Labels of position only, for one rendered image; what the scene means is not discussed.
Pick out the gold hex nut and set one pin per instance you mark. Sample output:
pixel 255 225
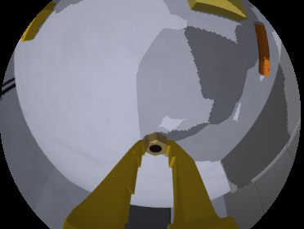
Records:
pixel 155 144

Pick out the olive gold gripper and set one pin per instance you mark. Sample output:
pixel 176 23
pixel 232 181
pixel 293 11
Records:
pixel 107 207

